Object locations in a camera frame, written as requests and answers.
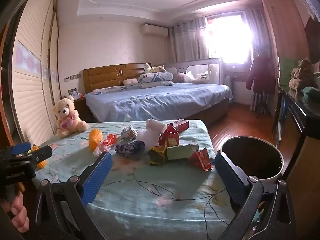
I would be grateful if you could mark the black cabinet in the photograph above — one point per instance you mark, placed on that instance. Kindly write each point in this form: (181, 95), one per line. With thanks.
(297, 110)

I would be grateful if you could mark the bright window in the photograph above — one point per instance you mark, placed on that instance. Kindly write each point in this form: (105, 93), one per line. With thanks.
(230, 37)

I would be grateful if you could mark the stack of green boxes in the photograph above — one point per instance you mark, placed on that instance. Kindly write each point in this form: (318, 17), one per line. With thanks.
(285, 70)

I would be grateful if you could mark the grey dotted curtain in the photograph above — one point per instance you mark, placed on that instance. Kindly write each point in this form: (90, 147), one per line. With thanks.
(260, 30)
(190, 40)

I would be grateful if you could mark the white plastic bag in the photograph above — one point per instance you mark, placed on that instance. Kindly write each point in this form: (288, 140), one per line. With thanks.
(147, 138)

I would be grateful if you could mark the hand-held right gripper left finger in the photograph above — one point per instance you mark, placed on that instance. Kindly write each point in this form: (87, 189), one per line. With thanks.
(98, 177)

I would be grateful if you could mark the yellow foam fruit net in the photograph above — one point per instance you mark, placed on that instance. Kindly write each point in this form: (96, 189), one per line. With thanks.
(95, 138)

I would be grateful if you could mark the white plush with black print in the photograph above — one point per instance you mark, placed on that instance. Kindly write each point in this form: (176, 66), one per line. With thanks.
(203, 76)

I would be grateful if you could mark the pink plastic bag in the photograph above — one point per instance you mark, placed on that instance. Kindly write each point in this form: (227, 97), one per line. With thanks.
(183, 76)

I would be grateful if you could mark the silver wrapper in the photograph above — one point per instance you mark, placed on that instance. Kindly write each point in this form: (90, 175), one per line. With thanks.
(128, 131)

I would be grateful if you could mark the small white pillow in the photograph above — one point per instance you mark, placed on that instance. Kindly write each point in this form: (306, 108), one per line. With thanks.
(130, 81)

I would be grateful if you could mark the white plush toy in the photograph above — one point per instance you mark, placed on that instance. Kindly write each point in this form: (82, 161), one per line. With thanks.
(147, 68)

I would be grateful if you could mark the white and red wrapper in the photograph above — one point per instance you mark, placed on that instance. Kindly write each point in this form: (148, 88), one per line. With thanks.
(108, 141)

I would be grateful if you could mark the red snack bag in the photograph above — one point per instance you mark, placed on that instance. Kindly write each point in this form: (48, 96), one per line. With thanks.
(170, 136)

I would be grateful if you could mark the white radiator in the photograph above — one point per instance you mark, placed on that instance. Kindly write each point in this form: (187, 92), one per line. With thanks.
(228, 82)

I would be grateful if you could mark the tall wooden wardrobe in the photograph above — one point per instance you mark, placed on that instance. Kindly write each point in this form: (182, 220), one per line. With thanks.
(282, 30)

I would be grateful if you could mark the red foil wrapper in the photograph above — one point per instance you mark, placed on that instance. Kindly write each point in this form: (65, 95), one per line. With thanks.
(201, 158)

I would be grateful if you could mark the green box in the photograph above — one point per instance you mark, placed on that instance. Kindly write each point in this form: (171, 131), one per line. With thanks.
(182, 151)

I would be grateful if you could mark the green cloth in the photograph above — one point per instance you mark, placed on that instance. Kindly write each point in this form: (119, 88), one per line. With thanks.
(310, 91)

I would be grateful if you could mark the white tissue pack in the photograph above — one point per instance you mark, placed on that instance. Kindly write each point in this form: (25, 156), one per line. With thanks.
(156, 125)

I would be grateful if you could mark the black television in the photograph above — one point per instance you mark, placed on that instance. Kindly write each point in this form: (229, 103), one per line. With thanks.
(312, 30)

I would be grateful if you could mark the cream sliding wardrobe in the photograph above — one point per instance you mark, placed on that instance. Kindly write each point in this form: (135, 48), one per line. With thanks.
(32, 80)

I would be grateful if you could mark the wooden headboard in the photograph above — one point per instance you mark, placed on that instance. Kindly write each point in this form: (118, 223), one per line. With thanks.
(102, 76)

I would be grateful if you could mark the yellow ribbed object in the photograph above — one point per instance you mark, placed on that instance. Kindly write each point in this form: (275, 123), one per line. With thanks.
(41, 165)

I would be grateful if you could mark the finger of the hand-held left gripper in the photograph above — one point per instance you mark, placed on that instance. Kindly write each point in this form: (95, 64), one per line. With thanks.
(41, 152)
(21, 148)

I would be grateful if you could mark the flat blue printed pillow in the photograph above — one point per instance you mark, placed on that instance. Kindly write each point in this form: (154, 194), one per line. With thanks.
(107, 90)

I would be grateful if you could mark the photo frame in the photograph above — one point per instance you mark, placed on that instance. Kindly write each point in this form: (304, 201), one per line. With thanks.
(73, 92)

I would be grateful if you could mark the yellow green snack bag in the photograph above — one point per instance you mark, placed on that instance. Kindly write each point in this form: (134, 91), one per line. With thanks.
(156, 155)

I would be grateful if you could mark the dark red coat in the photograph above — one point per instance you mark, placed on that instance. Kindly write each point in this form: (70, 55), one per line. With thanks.
(260, 75)

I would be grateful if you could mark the bed with floral green sheet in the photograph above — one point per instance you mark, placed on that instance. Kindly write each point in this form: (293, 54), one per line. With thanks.
(150, 205)

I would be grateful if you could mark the purple blue wrapper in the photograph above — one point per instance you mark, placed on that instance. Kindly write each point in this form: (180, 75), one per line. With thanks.
(130, 149)

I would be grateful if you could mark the person's left hand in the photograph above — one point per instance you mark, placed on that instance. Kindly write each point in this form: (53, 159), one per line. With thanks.
(18, 212)

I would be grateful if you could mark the red and white box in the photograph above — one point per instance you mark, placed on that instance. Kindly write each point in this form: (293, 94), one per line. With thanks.
(181, 125)

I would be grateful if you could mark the black trash bin white rim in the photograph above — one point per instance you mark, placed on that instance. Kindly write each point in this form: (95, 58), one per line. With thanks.
(252, 157)

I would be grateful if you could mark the grey bed guard rail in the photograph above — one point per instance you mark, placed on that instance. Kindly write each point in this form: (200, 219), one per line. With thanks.
(195, 67)

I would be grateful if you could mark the yellow plush toy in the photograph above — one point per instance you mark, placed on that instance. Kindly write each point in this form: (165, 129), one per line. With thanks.
(158, 68)

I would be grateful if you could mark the bed with blue sheet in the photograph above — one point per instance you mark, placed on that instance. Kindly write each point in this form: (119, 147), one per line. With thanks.
(155, 100)

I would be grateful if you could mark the wooden nightstand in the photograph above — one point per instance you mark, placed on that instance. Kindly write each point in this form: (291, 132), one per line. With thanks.
(81, 110)

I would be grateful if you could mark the wall switch panel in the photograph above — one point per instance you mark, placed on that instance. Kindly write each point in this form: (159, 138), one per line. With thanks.
(73, 77)

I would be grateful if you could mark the white air conditioner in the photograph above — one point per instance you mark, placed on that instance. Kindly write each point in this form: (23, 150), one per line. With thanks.
(155, 29)

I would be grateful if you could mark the pink card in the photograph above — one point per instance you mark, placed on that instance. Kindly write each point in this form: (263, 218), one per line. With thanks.
(52, 145)

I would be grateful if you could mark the coat stand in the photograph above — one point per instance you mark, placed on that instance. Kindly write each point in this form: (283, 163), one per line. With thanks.
(259, 102)

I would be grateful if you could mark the cream teddy bear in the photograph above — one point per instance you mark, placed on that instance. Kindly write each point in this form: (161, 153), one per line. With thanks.
(66, 116)

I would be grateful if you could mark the folded blue white quilt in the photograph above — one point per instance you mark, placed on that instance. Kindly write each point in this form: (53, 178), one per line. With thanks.
(156, 77)

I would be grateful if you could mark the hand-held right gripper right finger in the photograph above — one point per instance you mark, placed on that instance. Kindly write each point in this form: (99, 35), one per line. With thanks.
(230, 177)

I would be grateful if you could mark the brown plush toy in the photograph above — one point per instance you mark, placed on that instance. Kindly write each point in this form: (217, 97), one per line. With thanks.
(301, 75)

